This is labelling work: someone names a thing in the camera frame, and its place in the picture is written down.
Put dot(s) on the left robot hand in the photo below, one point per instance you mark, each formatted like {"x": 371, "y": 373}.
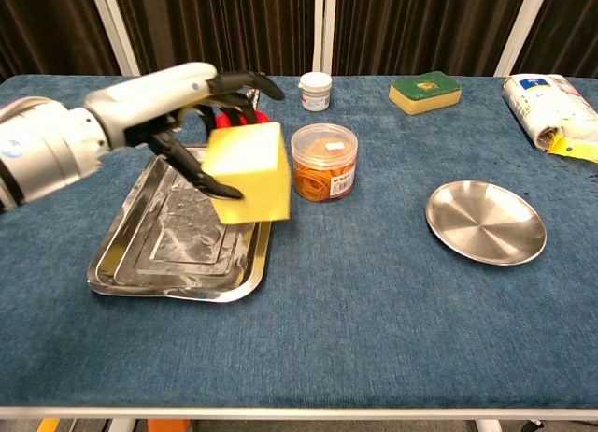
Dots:
{"x": 149, "y": 102}

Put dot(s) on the yellow foam cube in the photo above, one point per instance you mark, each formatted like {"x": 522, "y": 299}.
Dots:
{"x": 252, "y": 175}

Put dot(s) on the clear tub of rubber bands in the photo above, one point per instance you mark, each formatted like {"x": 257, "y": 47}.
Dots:
{"x": 324, "y": 163}

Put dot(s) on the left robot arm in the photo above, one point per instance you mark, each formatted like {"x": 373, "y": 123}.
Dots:
{"x": 42, "y": 147}

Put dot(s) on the dark brown curtain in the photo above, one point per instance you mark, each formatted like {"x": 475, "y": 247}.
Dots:
{"x": 224, "y": 25}

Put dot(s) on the rectangular steel tray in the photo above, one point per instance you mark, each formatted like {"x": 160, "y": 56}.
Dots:
{"x": 177, "y": 254}

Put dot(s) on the small white jar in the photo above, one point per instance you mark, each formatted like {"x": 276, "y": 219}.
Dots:
{"x": 316, "y": 93}

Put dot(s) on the green yellow sponge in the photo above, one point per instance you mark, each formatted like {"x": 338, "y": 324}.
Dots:
{"x": 424, "y": 93}

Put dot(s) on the blue table cloth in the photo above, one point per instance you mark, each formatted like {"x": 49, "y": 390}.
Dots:
{"x": 327, "y": 334}

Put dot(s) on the orange box under table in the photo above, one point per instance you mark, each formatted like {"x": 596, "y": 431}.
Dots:
{"x": 169, "y": 425}

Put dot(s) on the round steel plate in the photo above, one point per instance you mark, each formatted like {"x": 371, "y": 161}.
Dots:
{"x": 486, "y": 222}

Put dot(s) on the white packaged roll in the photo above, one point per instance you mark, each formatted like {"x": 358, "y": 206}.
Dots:
{"x": 546, "y": 109}

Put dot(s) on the white frame post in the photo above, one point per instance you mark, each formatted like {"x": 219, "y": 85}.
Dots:
{"x": 114, "y": 25}
{"x": 523, "y": 27}
{"x": 323, "y": 27}

